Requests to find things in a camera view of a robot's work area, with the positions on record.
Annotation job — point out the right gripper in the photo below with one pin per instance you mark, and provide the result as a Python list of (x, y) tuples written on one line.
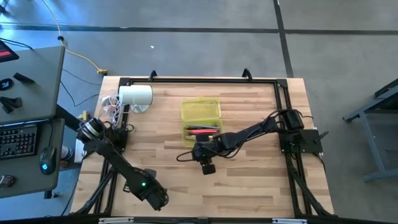
[(205, 151)]

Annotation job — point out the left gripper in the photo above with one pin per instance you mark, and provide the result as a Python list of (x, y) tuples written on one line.
[(159, 199)]

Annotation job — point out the black pen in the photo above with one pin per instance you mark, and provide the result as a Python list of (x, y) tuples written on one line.
[(202, 127)]

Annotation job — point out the yellow-green translucent supply box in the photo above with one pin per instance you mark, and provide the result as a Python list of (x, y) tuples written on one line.
[(200, 109)]

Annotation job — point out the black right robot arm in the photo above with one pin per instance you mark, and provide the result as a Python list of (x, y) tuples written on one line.
[(245, 133)]

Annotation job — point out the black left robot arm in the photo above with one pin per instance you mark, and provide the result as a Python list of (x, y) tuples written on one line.
[(124, 168)]

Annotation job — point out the white cylinder device on stand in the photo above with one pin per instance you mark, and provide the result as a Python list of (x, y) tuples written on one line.
[(135, 95)]

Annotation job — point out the drink can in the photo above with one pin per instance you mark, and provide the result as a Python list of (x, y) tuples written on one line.
[(66, 153)]

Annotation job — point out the black mouse with blue light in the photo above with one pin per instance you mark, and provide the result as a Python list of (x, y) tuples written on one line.
[(48, 158)]

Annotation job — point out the black keyboard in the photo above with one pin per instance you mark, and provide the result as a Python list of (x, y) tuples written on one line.
[(18, 141)]

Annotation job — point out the small dark round object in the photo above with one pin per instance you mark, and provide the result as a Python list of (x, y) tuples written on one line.
[(7, 181)]

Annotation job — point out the grey desk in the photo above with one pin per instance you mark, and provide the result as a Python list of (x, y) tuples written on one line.
[(37, 93)]

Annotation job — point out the grey metal cart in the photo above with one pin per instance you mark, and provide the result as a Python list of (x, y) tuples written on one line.
[(371, 146)]

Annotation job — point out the black clamp part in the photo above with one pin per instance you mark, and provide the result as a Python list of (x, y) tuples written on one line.
[(12, 102)]

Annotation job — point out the small black block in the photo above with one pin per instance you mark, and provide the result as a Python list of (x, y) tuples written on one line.
[(23, 77)]

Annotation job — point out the round black coaster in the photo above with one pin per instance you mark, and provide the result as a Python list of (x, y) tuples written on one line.
[(5, 84)]

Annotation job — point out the black tablet with red screen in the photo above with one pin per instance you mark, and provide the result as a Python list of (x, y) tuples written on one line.
[(7, 53)]

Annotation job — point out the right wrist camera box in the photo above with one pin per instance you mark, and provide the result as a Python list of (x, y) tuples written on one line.
[(208, 168)]

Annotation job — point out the silver metal bracket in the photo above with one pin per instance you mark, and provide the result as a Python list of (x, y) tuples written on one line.
[(115, 221), (289, 221)]

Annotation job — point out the black aluminium table frame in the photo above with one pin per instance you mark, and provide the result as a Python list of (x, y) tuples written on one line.
[(202, 80)]

